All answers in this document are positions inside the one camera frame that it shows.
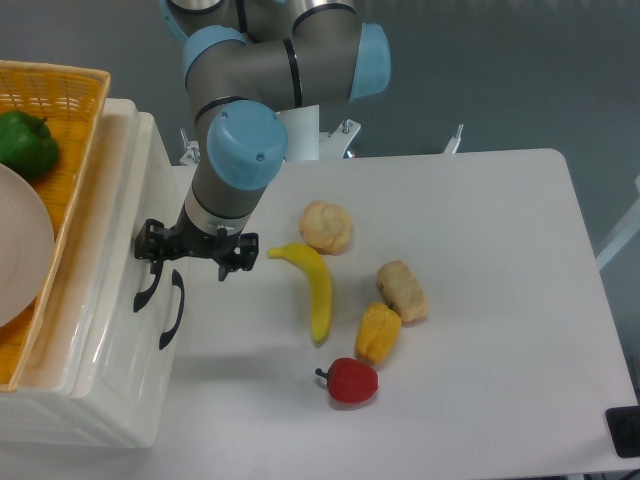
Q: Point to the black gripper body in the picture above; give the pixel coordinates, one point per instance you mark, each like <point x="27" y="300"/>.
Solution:
<point x="189" y="241"/>

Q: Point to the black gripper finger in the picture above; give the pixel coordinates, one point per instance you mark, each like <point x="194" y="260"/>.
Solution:
<point x="153" y="244"/>
<point x="239" y="252"/>

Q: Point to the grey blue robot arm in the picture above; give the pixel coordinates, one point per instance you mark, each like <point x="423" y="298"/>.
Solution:
<point x="243" y="63"/>

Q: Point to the white plastic drawer cabinet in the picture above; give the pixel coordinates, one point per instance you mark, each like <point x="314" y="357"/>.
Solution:
<point x="42" y="408"/>

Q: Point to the yellow banana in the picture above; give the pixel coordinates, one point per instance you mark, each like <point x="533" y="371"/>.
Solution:
<point x="311" y="263"/>

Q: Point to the round bread bun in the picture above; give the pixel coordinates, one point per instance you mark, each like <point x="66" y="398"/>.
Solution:
<point x="326" y="227"/>

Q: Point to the beige round plate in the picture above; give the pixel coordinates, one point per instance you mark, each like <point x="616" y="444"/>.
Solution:
<point x="27" y="243"/>

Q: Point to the yellow bell pepper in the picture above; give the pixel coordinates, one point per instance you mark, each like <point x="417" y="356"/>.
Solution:
<point x="377" y="333"/>

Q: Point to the rectangular bread loaf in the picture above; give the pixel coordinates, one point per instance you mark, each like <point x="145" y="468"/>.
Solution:
<point x="402" y="291"/>

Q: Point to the green bell pepper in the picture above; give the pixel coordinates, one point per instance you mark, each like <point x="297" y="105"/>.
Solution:
<point x="27" y="145"/>

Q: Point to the orange woven basket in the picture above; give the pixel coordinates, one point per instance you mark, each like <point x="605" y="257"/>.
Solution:
<point x="72" y="99"/>

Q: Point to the red bell pepper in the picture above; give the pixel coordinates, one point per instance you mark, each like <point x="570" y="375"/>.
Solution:
<point x="350" y="381"/>

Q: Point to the black device at table edge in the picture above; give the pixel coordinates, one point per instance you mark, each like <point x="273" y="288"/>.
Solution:
<point x="623" y="424"/>

